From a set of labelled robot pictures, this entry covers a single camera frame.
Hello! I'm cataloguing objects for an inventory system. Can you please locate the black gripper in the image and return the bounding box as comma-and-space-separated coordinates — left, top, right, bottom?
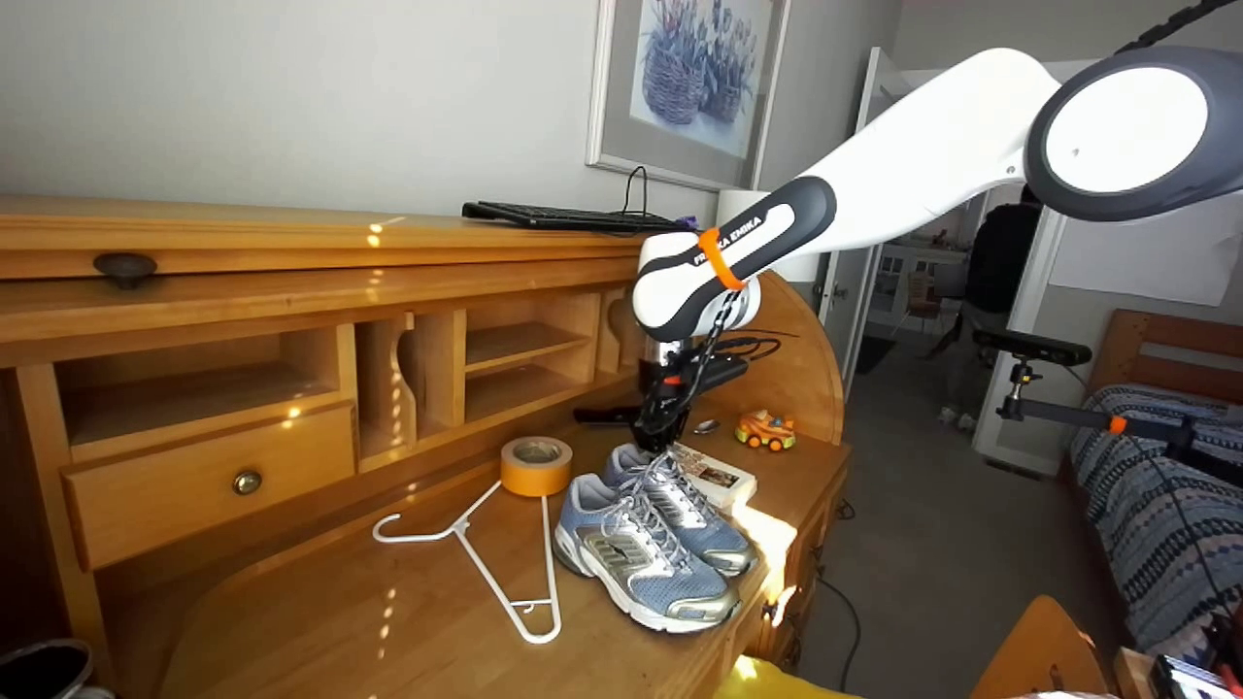
629, 337, 710, 459

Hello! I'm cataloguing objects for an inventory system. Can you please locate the white paperback book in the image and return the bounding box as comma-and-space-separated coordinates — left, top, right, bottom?
668, 440, 763, 512

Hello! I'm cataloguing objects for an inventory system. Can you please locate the blue grey mesh sneaker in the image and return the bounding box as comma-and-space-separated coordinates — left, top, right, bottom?
550, 471, 742, 642
598, 440, 763, 581

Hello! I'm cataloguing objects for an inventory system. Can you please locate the black remote control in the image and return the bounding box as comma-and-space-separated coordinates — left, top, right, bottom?
566, 400, 646, 429

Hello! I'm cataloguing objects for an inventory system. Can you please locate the orange toy car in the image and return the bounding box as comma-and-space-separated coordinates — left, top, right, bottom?
732, 409, 804, 459

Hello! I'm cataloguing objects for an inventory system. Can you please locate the orange tape roll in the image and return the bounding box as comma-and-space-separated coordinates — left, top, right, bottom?
499, 429, 580, 504

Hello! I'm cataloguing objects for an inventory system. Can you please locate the black computer keyboard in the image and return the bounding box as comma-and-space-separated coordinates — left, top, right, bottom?
460, 195, 710, 236

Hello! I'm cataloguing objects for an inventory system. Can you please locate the yellow pillow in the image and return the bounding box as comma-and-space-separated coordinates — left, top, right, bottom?
708, 647, 862, 699

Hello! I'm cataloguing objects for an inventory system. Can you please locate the white box stand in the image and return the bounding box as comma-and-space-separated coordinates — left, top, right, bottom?
969, 372, 1097, 480

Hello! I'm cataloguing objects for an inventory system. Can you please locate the framed blue coral picture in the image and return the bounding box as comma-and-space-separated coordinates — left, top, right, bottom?
584, 0, 796, 195

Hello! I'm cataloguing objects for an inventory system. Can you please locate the white open door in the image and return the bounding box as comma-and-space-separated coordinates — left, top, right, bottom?
822, 42, 918, 392

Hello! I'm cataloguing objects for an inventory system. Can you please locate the wooden chair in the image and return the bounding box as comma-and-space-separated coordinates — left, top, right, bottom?
969, 591, 1117, 699

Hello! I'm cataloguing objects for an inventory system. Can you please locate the wooden roll-top desk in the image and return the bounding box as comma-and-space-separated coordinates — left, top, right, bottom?
0, 191, 853, 699

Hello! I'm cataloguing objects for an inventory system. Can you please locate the hutch drawer with brass knob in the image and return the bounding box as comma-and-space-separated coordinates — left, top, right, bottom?
63, 400, 356, 573

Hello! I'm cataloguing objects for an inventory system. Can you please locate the bed with striped blanket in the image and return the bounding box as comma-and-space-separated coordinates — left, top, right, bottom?
1063, 304, 1243, 653

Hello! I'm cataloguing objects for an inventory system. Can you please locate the cluttered white side table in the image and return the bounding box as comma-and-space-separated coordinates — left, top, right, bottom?
1112, 607, 1243, 699

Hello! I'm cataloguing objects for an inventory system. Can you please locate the black round bin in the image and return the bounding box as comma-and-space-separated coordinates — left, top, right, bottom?
0, 638, 101, 699

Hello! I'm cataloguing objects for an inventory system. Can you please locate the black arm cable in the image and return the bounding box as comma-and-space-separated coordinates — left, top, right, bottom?
699, 330, 789, 392

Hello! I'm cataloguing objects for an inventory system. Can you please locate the orange strap on arm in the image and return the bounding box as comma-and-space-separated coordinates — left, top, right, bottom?
695, 221, 750, 293

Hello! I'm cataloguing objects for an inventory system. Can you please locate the white wire clothes hanger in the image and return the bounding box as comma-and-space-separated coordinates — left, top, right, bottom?
369, 473, 566, 647

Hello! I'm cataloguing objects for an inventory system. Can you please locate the metal wire hook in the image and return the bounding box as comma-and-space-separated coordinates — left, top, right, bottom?
618, 160, 655, 218

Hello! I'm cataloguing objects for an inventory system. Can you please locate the black floor cable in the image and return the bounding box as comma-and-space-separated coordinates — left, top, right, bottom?
817, 572, 866, 690

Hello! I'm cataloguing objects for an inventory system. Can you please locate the black stereo camera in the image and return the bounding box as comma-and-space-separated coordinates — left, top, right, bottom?
971, 323, 1097, 372

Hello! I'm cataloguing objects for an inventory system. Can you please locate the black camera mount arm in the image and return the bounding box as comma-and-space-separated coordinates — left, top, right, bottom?
993, 359, 1243, 488

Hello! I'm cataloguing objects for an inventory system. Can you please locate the dark roll-top handle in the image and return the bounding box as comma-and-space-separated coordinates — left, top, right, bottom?
91, 247, 159, 292

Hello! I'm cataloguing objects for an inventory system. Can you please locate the black corrugated cable conduit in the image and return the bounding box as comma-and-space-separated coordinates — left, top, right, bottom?
1115, 0, 1237, 58

